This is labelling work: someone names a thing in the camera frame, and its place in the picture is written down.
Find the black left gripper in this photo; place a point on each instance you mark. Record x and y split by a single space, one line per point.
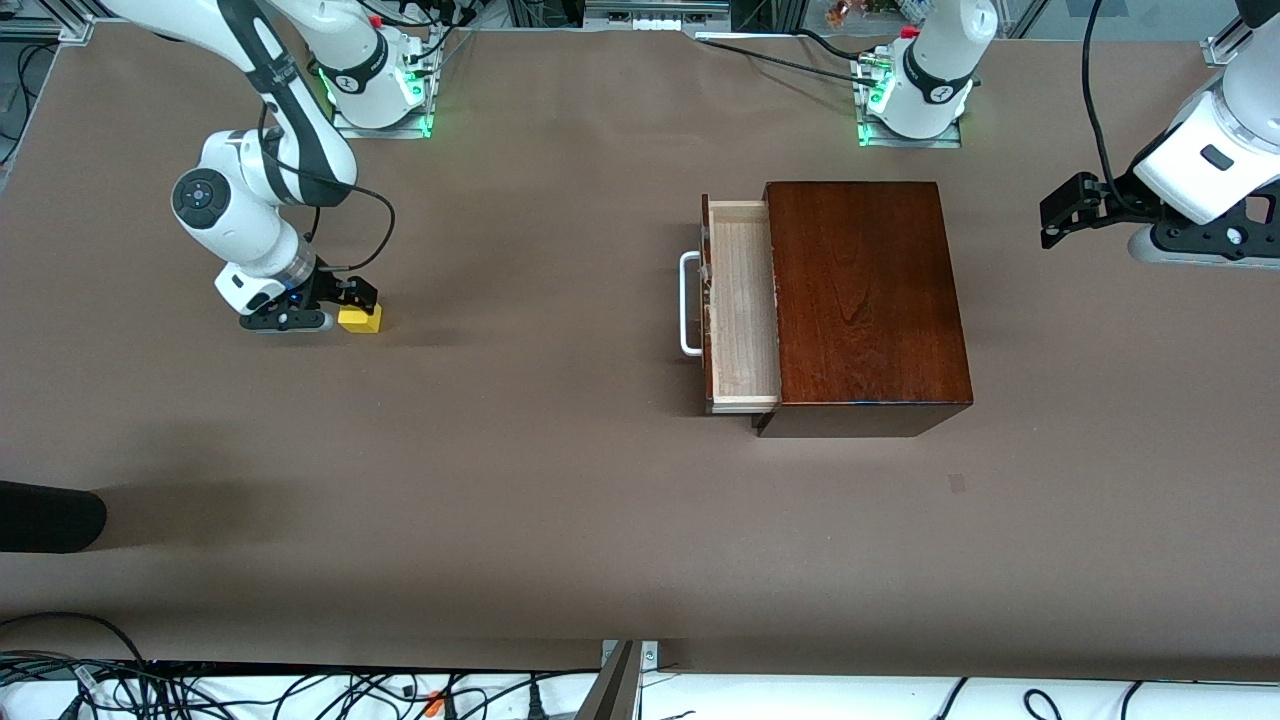
1117 194

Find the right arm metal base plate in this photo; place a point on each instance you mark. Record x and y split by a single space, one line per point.
400 131

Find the yellow wooden block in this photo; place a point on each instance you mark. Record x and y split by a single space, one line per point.
362 322

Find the small aluminium corner bracket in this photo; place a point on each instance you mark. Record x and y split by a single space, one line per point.
1222 52

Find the grey metal bracket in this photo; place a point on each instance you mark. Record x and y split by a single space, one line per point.
620 690

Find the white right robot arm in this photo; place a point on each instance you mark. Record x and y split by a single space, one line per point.
230 210

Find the aluminium frame with power strip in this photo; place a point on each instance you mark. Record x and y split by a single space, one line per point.
655 12

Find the dark brown wooden cabinet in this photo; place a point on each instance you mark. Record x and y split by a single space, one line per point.
870 300

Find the black ribbed cylinder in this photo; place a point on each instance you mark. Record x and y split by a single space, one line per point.
50 517

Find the aluminium frame profile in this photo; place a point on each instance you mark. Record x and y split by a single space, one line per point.
40 30

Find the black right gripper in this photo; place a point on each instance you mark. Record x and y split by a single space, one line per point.
323 286

